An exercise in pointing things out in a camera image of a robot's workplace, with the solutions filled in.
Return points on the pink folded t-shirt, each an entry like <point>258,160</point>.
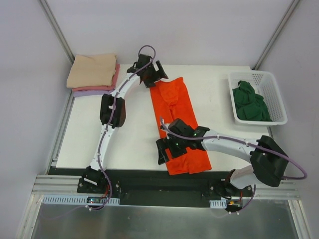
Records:
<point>113,78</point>

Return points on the right aluminium frame post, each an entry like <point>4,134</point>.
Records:
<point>294,4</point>

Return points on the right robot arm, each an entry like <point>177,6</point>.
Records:
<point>267,161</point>

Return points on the white perforated plastic basket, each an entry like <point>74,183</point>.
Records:
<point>264,84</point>

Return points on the aluminium frame post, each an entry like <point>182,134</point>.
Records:
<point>294,4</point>
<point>57,30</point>

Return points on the right white cable duct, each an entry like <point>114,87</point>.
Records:
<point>218,204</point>

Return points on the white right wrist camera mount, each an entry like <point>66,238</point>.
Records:
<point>164,126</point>

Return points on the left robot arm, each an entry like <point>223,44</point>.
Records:
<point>113,112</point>

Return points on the lavender folded t-shirt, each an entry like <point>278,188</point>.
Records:
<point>92,90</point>

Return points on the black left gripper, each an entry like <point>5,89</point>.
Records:
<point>154,73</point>

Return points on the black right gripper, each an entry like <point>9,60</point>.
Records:
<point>167,150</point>

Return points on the white cable duct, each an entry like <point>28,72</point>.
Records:
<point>78,200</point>
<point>218,204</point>

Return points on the beige folded t-shirt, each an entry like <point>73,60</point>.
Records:
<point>93,70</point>

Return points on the orange t-shirt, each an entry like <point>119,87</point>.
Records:
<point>171,101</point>

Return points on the left aluminium frame post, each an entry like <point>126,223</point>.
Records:
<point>57,30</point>

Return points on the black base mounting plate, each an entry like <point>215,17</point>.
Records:
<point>156,188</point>

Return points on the left white cable duct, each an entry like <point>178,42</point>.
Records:
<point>78,200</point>

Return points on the green t-shirt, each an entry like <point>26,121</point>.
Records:
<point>249,105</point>

